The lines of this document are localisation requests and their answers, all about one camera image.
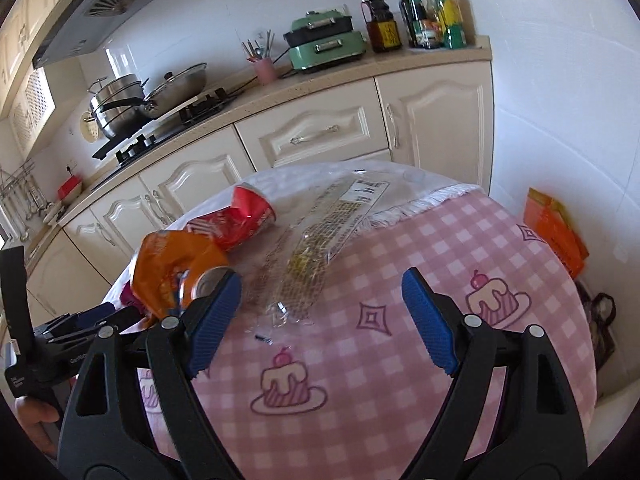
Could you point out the large brown sauce bottle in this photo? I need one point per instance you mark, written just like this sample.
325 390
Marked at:
382 30

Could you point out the dark labelled sauce bottle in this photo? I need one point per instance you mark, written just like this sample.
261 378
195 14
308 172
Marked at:
429 35

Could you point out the small cream lattice cabinet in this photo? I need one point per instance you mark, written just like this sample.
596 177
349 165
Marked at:
35 105

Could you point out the row of hanging utensils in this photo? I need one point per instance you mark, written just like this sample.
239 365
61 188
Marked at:
27 210

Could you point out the steel wok with lid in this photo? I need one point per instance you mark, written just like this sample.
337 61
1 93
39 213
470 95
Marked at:
180 85

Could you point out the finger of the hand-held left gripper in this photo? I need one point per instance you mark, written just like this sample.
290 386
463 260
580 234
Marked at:
82 319
127 317

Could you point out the black gas stove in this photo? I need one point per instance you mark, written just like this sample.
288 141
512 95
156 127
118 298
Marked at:
150 142

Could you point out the dark plastic bag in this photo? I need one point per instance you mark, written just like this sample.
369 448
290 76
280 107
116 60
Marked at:
600 325

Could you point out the bundle of chopsticks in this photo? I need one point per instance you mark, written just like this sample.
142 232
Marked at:
257 50

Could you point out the red snack packet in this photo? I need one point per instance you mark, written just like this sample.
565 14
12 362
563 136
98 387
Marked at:
245 220

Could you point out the grey range hood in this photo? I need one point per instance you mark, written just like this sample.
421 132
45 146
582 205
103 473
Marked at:
100 15

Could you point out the person's left hand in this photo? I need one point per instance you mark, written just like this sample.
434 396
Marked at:
35 422

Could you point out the white lace tablecloth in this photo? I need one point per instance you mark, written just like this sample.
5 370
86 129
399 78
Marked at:
300 177

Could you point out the clear plastic wrapper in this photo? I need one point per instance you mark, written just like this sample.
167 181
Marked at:
320 230

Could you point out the metal utensil rack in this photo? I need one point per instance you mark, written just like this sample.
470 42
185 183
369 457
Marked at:
17 175

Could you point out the cream perforated steamer plate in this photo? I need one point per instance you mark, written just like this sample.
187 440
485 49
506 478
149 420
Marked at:
90 130

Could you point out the green bottle yellow cap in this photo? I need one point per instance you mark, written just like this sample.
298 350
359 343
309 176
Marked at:
452 20

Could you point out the stainless steamer pot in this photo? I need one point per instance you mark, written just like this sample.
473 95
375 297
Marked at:
117 105

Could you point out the orange paper bag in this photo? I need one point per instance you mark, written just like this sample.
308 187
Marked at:
550 225

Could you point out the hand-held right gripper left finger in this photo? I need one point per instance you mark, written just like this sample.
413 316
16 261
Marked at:
215 320

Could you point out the orange snack bag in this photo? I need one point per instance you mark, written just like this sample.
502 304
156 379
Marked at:
160 265

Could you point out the dark glass bottle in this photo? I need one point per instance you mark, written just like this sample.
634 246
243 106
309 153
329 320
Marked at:
410 15

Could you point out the cream upper wall cabinets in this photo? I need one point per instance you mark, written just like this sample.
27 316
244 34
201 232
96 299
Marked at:
20 25

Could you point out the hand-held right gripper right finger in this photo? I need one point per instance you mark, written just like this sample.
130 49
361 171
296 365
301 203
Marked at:
430 322

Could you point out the purple wrapper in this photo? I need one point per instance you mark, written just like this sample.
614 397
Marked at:
131 296

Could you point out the red container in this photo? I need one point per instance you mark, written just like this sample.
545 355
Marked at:
70 190

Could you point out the pink utensil holder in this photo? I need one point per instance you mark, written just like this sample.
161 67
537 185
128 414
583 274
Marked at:
266 71

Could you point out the green electric cooker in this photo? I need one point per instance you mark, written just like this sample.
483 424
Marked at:
325 47

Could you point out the pink checked tablecloth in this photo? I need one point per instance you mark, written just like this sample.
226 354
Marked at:
380 400

